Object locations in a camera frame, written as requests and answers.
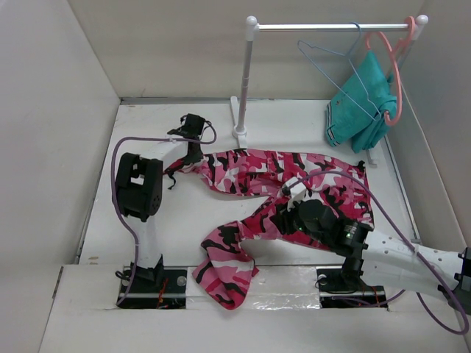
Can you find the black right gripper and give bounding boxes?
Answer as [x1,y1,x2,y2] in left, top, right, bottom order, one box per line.
[269,193,328,245]

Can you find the pink camouflage trousers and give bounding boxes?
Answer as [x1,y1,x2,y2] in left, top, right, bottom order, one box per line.
[165,149,374,310]

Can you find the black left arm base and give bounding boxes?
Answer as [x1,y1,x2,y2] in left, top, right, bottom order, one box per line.
[117,267,188,310]

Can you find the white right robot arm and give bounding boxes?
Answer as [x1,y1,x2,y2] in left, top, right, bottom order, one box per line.
[273,200,470,313]

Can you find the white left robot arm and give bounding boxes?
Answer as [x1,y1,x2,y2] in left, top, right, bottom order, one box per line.
[110,113,217,292]

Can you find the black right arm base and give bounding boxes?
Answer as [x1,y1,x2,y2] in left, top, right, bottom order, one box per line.
[315,267,386,309]

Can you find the pink plastic hanger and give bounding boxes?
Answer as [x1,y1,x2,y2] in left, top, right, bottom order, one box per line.
[365,16,417,127]

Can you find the white clothes rack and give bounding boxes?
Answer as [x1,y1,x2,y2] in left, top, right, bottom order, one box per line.
[230,15,429,147]

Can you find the teal garment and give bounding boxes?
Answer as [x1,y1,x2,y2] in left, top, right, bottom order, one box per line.
[325,51,397,153]

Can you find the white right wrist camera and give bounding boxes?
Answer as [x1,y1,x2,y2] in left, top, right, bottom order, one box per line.
[282,177,306,210]

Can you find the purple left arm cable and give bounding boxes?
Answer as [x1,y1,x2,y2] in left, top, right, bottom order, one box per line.
[111,117,218,306]

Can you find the blue wire hanger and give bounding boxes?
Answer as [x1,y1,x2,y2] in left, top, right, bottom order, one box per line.
[297,22,380,121]

